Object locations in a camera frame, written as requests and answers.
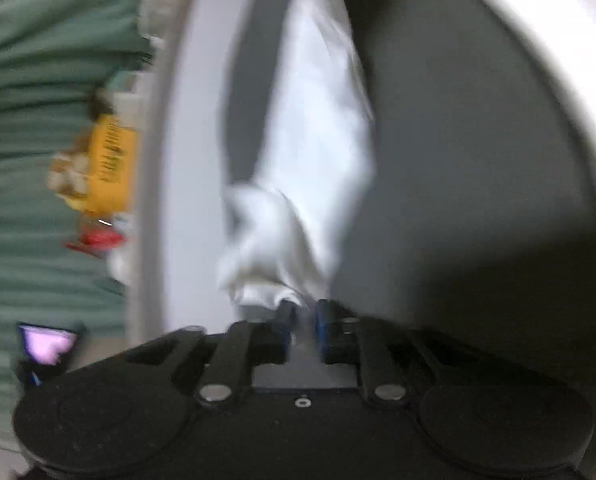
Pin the grey bed sheet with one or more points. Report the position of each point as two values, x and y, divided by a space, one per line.
468 160

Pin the white garment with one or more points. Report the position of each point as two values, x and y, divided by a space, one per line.
313 135

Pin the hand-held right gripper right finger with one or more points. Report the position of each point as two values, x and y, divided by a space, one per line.
323 327

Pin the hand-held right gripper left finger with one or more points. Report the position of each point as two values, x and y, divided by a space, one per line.
284 322

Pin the tan lumpy object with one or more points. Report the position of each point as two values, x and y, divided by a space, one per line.
70 175

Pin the yellow box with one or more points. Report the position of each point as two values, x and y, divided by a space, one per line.
110 165

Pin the red small object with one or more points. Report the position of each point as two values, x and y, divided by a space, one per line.
98 239

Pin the green curtain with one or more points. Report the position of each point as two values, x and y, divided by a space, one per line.
28 85

